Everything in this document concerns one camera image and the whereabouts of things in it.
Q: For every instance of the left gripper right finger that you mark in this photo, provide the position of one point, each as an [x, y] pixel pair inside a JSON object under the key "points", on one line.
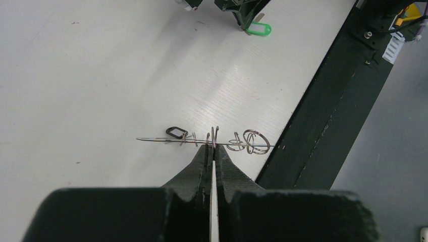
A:
{"points": [[230, 179]]}

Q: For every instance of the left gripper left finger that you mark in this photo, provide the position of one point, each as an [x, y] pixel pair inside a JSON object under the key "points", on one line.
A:
{"points": [[193, 183]]}

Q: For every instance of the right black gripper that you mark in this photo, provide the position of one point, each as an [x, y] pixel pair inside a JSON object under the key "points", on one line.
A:
{"points": [[244, 11]]}

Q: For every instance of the key with green tag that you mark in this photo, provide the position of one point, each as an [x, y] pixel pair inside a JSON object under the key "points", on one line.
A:
{"points": [[257, 27]]}

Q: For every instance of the large metal keyring with clips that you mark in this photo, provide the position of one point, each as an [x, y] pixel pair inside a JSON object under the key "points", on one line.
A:
{"points": [[250, 141]]}

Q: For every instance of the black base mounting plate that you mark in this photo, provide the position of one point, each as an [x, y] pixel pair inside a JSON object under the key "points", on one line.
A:
{"points": [[321, 131]]}

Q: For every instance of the right white cable duct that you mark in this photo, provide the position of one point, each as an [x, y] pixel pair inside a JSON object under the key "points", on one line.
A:
{"points": [[394, 47]]}

